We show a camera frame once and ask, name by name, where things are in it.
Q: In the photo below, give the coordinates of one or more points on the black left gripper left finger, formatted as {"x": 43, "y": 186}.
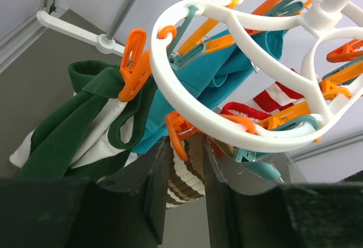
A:
{"x": 127, "y": 209}

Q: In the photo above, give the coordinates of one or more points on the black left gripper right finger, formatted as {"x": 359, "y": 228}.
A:
{"x": 244, "y": 210}

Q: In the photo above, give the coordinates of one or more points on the brown striped sock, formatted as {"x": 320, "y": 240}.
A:
{"x": 186, "y": 179}

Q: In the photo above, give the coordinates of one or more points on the orange clothes peg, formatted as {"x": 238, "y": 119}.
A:
{"x": 299, "y": 109}

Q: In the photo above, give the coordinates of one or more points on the red white striped sock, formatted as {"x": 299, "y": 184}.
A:
{"x": 274, "y": 98}

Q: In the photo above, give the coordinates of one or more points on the teal blue cloth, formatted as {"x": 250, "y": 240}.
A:
{"x": 210, "y": 79}

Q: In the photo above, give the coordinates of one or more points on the dark green cloth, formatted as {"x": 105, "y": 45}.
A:
{"x": 61, "y": 134}

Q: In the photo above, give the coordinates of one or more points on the orange peg on green cloth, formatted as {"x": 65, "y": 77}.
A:
{"x": 135, "y": 67}

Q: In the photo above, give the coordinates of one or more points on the teal green clothes peg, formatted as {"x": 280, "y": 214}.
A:
{"x": 190, "y": 51}

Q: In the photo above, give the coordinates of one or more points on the white stand base foot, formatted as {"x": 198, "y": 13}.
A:
{"x": 100, "y": 42}

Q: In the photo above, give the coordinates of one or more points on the grey stand pole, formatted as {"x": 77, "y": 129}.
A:
{"x": 119, "y": 18}

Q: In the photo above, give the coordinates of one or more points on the aluminium frame rail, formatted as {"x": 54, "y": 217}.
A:
{"x": 20, "y": 27}

